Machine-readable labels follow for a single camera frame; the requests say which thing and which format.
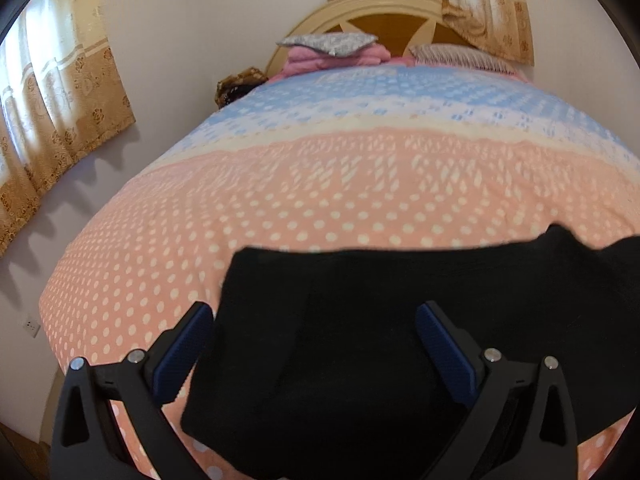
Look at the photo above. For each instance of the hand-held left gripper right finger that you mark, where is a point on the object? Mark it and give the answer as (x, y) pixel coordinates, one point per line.
(445, 345)

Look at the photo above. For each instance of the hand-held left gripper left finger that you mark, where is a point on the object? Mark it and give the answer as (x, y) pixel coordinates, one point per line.
(182, 355)

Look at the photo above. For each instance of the black pants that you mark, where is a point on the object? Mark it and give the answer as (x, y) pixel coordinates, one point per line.
(325, 335)

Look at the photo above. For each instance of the pink blue polka dot bedspread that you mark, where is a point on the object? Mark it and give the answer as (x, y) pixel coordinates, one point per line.
(350, 175)

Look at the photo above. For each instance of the beige floral window curtain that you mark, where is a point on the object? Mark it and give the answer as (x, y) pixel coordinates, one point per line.
(65, 110)
(480, 10)

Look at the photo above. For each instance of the brown patterned bag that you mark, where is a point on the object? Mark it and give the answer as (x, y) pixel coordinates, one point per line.
(235, 85)

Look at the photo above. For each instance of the striped pillow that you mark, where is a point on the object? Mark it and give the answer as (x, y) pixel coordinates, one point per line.
(460, 57)

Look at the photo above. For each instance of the pink folded blanket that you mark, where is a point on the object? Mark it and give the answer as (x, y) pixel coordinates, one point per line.
(320, 62)

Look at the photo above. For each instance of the grey patterned pillow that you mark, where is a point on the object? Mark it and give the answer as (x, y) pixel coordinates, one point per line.
(330, 42)

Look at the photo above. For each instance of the cream wooden headboard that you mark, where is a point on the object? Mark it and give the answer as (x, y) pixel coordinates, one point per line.
(380, 10)

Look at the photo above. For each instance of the white wall socket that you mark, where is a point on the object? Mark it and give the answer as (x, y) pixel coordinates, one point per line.
(32, 327)

